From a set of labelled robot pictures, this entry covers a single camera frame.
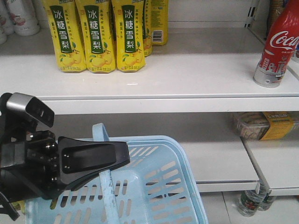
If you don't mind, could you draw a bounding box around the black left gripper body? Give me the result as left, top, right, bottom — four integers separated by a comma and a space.
0, 131, 61, 201

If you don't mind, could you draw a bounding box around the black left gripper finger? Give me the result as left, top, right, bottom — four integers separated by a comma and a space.
64, 167, 120, 191
58, 136, 130, 185

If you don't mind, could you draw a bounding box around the light blue plastic basket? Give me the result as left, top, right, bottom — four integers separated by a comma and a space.
25, 123, 208, 224

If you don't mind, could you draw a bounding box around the red Coca-Cola aluminium bottle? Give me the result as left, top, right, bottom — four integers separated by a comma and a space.
253, 0, 299, 88

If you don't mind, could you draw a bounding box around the white shelf unit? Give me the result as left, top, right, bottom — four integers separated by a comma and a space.
0, 28, 299, 192

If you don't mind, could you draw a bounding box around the clear water bottle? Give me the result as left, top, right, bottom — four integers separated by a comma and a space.
237, 190, 266, 217
258, 195, 277, 211

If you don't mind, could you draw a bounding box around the clear cookie box yellow band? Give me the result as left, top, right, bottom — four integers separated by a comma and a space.
232, 112, 299, 140

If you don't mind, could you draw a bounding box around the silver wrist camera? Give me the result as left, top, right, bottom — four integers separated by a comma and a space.
6, 92, 55, 127

